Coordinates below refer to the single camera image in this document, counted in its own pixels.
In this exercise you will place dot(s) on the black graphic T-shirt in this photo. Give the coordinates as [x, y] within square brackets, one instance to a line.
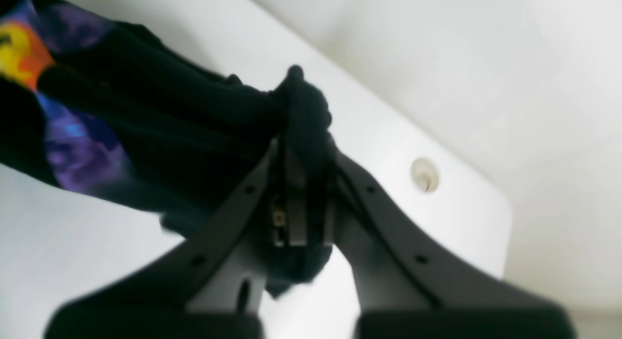
[103, 108]

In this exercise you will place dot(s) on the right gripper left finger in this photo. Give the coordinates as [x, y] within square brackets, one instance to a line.
[210, 286]

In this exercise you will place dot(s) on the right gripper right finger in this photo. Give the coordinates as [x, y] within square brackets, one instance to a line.
[411, 287]

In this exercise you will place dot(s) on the left table cable grommet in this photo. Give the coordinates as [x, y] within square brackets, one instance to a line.
[425, 174]

